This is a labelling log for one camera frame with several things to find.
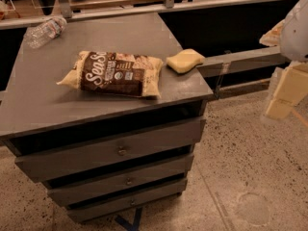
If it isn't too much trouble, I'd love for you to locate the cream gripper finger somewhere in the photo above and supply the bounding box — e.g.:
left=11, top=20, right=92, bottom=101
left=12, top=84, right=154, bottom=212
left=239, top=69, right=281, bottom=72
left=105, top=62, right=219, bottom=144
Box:
left=265, top=64, right=308, bottom=120
left=259, top=20, right=284, bottom=47

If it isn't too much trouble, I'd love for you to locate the clear plastic water bottle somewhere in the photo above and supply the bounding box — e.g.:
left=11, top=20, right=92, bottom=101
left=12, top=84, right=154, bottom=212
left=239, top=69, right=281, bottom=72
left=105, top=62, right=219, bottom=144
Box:
left=24, top=17, right=66, bottom=49

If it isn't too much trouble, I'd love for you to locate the middle grey drawer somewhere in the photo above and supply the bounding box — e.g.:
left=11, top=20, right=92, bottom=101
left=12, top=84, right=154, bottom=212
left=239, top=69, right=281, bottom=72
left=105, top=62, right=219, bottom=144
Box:
left=48, top=153, right=193, bottom=206

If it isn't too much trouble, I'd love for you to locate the brown chip bag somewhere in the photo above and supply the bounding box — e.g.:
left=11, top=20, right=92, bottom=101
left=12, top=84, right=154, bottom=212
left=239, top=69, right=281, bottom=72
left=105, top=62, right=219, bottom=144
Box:
left=58, top=51, right=163, bottom=97

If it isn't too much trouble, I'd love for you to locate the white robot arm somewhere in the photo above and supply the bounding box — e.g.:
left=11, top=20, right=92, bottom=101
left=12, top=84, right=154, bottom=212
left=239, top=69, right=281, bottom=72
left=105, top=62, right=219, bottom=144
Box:
left=259, top=0, right=308, bottom=120

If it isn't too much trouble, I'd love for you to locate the grey drawer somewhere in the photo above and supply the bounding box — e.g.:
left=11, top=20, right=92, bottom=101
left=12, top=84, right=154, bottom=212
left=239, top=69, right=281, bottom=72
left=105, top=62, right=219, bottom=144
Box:
left=67, top=178, right=187, bottom=222
left=48, top=153, right=193, bottom=206
left=15, top=117, right=205, bottom=182

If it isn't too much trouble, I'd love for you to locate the top grey drawer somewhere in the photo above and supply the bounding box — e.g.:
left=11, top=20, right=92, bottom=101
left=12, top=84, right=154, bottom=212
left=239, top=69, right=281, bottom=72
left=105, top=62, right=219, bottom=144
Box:
left=15, top=117, right=205, bottom=182

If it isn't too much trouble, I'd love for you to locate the yellow sponge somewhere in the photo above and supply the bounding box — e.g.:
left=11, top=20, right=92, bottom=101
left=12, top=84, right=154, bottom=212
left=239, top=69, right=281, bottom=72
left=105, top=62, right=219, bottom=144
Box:
left=167, top=49, right=205, bottom=74

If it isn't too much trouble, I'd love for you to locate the grey drawer cabinet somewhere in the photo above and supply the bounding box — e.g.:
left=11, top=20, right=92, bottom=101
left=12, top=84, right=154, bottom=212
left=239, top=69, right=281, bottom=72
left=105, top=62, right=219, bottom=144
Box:
left=0, top=21, right=212, bottom=211

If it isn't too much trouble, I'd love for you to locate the metal railing frame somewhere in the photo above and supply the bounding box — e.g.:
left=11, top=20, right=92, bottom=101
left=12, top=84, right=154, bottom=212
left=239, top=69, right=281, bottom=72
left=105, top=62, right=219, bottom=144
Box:
left=0, top=0, right=308, bottom=101

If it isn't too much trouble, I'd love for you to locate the bottom grey drawer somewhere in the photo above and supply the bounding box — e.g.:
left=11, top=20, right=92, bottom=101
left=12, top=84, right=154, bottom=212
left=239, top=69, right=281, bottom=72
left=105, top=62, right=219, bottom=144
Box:
left=67, top=178, right=187, bottom=222

